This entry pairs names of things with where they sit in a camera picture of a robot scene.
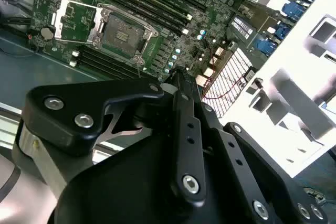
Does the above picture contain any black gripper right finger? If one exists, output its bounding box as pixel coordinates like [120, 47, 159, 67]
[188, 73, 330, 224]

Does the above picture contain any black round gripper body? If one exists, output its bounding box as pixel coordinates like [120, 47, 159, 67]
[54, 98, 250, 224]

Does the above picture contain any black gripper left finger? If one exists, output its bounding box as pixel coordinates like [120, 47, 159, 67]
[22, 68, 207, 205]

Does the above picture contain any metal socket cover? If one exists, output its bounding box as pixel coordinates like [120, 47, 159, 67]
[51, 0, 105, 46]

